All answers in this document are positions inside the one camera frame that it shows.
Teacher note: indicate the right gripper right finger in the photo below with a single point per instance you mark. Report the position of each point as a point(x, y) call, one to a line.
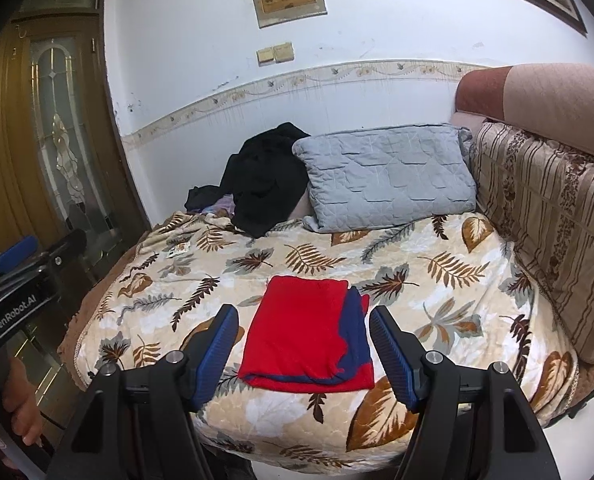
point(473, 423)

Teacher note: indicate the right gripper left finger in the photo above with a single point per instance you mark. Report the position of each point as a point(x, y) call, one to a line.
point(137, 424)

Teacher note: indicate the red and blue sweater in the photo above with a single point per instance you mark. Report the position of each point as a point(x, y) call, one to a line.
point(309, 336)

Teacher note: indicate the purple garment under clothes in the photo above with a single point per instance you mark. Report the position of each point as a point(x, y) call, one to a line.
point(224, 207)

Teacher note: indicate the black clothes pile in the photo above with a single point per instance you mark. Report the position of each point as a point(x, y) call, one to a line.
point(265, 179)

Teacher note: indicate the left hand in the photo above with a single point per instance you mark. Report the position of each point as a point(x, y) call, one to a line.
point(18, 399)

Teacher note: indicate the wooden door with glass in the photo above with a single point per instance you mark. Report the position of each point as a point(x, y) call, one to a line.
point(62, 168)

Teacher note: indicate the leaf pattern beige blanket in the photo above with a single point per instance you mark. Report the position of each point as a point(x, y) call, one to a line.
point(452, 281)

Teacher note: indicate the striped floral folded quilt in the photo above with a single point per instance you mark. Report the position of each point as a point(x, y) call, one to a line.
point(540, 194)

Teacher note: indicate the grey quilted pillow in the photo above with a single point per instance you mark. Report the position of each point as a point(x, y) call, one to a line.
point(385, 177)

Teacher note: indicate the brown pink padded headboard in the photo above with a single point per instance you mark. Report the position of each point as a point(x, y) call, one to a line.
point(552, 100)

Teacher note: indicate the beige wall switch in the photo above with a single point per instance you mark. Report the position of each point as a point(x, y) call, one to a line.
point(281, 53)

